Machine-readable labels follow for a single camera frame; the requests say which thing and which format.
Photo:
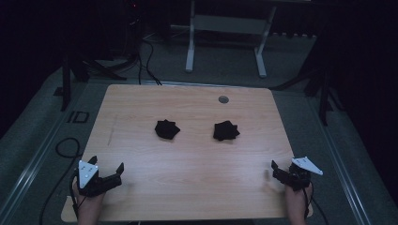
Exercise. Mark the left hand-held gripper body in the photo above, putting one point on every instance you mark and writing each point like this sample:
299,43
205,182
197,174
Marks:
88,175

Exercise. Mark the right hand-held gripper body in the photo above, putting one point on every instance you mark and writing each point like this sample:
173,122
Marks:
297,179

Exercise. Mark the black sock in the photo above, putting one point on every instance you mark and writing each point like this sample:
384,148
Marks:
225,130
166,129

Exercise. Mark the person's right hand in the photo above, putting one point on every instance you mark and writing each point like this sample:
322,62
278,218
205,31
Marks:
297,200

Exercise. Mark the person's left hand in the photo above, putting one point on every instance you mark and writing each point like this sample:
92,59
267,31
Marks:
90,202

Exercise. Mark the black metal stand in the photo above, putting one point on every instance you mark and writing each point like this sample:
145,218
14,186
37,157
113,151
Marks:
66,84
324,100

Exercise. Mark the grey round table grommet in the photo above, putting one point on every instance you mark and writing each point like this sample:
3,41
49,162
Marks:
223,99

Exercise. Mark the dark equipment tower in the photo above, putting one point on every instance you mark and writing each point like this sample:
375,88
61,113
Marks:
134,28

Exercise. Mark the aluminium floor rail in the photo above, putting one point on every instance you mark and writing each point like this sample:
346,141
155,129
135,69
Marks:
37,154
341,165

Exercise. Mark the white desk frame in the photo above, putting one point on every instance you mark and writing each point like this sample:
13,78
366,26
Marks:
230,24

